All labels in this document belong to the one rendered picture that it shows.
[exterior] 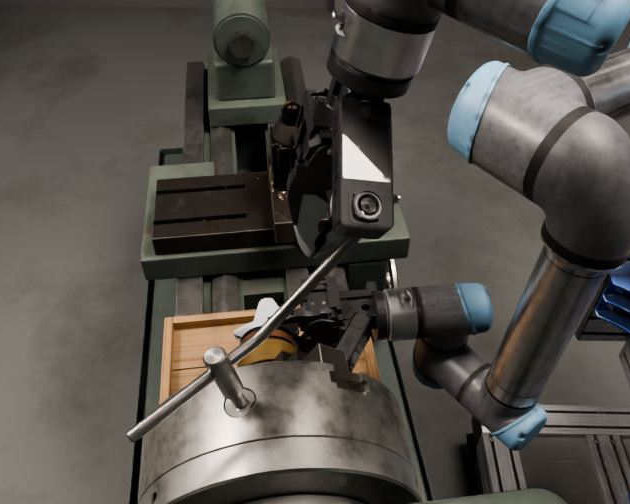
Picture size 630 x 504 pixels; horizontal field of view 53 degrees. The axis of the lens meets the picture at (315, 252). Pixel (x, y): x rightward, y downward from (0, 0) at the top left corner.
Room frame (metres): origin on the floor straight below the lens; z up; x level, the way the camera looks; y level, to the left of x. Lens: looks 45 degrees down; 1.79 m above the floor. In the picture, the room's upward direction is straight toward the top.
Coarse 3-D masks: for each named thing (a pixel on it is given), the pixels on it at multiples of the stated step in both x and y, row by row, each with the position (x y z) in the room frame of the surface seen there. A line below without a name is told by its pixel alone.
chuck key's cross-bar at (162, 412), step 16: (352, 240) 0.44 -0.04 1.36; (336, 256) 0.43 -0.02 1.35; (320, 272) 0.41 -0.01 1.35; (304, 288) 0.40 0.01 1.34; (288, 304) 0.39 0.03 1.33; (272, 320) 0.37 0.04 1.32; (256, 336) 0.36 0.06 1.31; (240, 352) 0.35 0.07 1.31; (192, 384) 0.32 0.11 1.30; (208, 384) 0.32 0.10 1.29; (176, 400) 0.30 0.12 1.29; (160, 416) 0.29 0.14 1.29; (128, 432) 0.28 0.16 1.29; (144, 432) 0.28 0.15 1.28
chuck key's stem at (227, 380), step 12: (216, 348) 0.34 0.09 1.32; (204, 360) 0.33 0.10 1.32; (216, 360) 0.33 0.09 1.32; (228, 360) 0.34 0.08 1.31; (216, 372) 0.32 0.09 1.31; (228, 372) 0.33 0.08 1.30; (216, 384) 0.33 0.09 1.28; (228, 384) 0.33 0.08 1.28; (240, 384) 0.34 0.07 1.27; (228, 396) 0.33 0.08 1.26; (240, 396) 0.33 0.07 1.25; (240, 408) 0.33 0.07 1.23
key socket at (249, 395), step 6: (246, 390) 0.35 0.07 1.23; (246, 396) 0.34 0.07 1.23; (252, 396) 0.34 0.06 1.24; (228, 402) 0.34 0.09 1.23; (252, 402) 0.34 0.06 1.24; (228, 408) 0.33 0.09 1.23; (234, 408) 0.33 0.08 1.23; (246, 408) 0.33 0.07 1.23; (252, 408) 0.33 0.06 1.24; (228, 414) 0.33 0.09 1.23; (234, 414) 0.33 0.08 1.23; (240, 414) 0.32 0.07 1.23; (246, 414) 0.32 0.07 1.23
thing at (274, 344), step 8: (256, 328) 0.52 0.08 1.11; (280, 328) 0.53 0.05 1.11; (248, 336) 0.51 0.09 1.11; (272, 336) 0.51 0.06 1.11; (280, 336) 0.51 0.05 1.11; (288, 336) 0.52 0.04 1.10; (264, 344) 0.49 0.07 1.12; (272, 344) 0.49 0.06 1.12; (280, 344) 0.50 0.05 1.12; (288, 344) 0.50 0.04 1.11; (256, 352) 0.48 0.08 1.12; (264, 352) 0.48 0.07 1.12; (272, 352) 0.48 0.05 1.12; (240, 360) 0.48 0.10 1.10; (248, 360) 0.47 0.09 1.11; (256, 360) 0.47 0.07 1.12; (264, 360) 0.47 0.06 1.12; (272, 360) 0.47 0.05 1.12
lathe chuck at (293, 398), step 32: (256, 384) 0.36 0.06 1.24; (288, 384) 0.36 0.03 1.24; (320, 384) 0.36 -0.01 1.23; (192, 416) 0.33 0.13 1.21; (224, 416) 0.32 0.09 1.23; (256, 416) 0.32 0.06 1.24; (288, 416) 0.32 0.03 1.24; (320, 416) 0.32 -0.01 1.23; (352, 416) 0.33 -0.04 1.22; (384, 416) 0.35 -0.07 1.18; (160, 448) 0.31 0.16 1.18; (192, 448) 0.30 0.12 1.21; (384, 448) 0.31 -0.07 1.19
